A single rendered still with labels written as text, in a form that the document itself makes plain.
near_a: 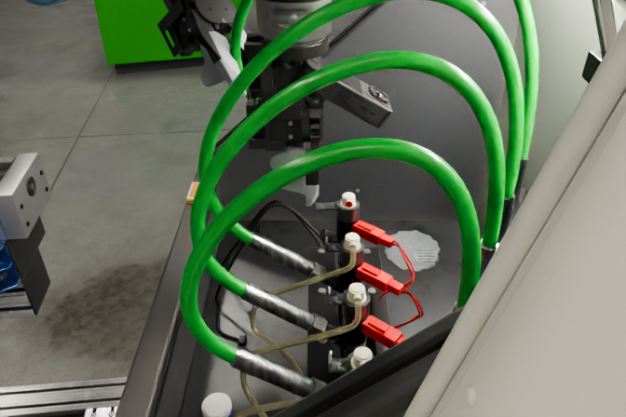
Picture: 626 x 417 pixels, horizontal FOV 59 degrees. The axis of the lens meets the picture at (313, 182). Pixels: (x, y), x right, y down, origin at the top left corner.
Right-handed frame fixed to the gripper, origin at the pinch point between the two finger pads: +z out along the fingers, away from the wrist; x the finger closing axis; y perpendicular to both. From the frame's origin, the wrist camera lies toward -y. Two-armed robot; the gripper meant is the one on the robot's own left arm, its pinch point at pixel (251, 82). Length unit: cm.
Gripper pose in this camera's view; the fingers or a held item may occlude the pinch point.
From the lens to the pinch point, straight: 75.2
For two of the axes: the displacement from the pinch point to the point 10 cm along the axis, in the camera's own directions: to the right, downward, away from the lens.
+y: -6.7, 4.0, 6.2
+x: -5.8, 2.4, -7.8
